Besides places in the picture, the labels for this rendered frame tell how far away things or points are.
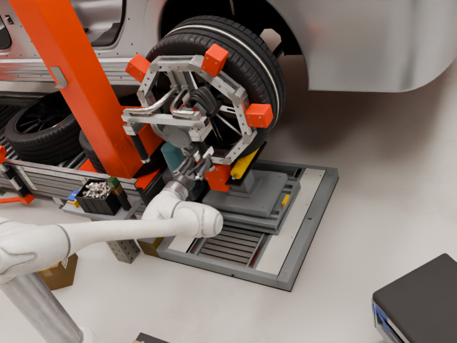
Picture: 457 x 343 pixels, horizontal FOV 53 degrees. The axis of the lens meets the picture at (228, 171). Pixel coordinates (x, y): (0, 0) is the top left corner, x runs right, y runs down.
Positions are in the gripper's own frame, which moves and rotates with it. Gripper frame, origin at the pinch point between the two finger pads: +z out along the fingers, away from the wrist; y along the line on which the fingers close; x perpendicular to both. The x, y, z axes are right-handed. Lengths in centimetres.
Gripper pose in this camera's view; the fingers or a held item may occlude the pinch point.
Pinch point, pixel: (204, 153)
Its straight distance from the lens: 182.8
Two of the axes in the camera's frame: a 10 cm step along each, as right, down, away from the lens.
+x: -2.6, -7.4, -6.2
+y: 8.6, 1.1, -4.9
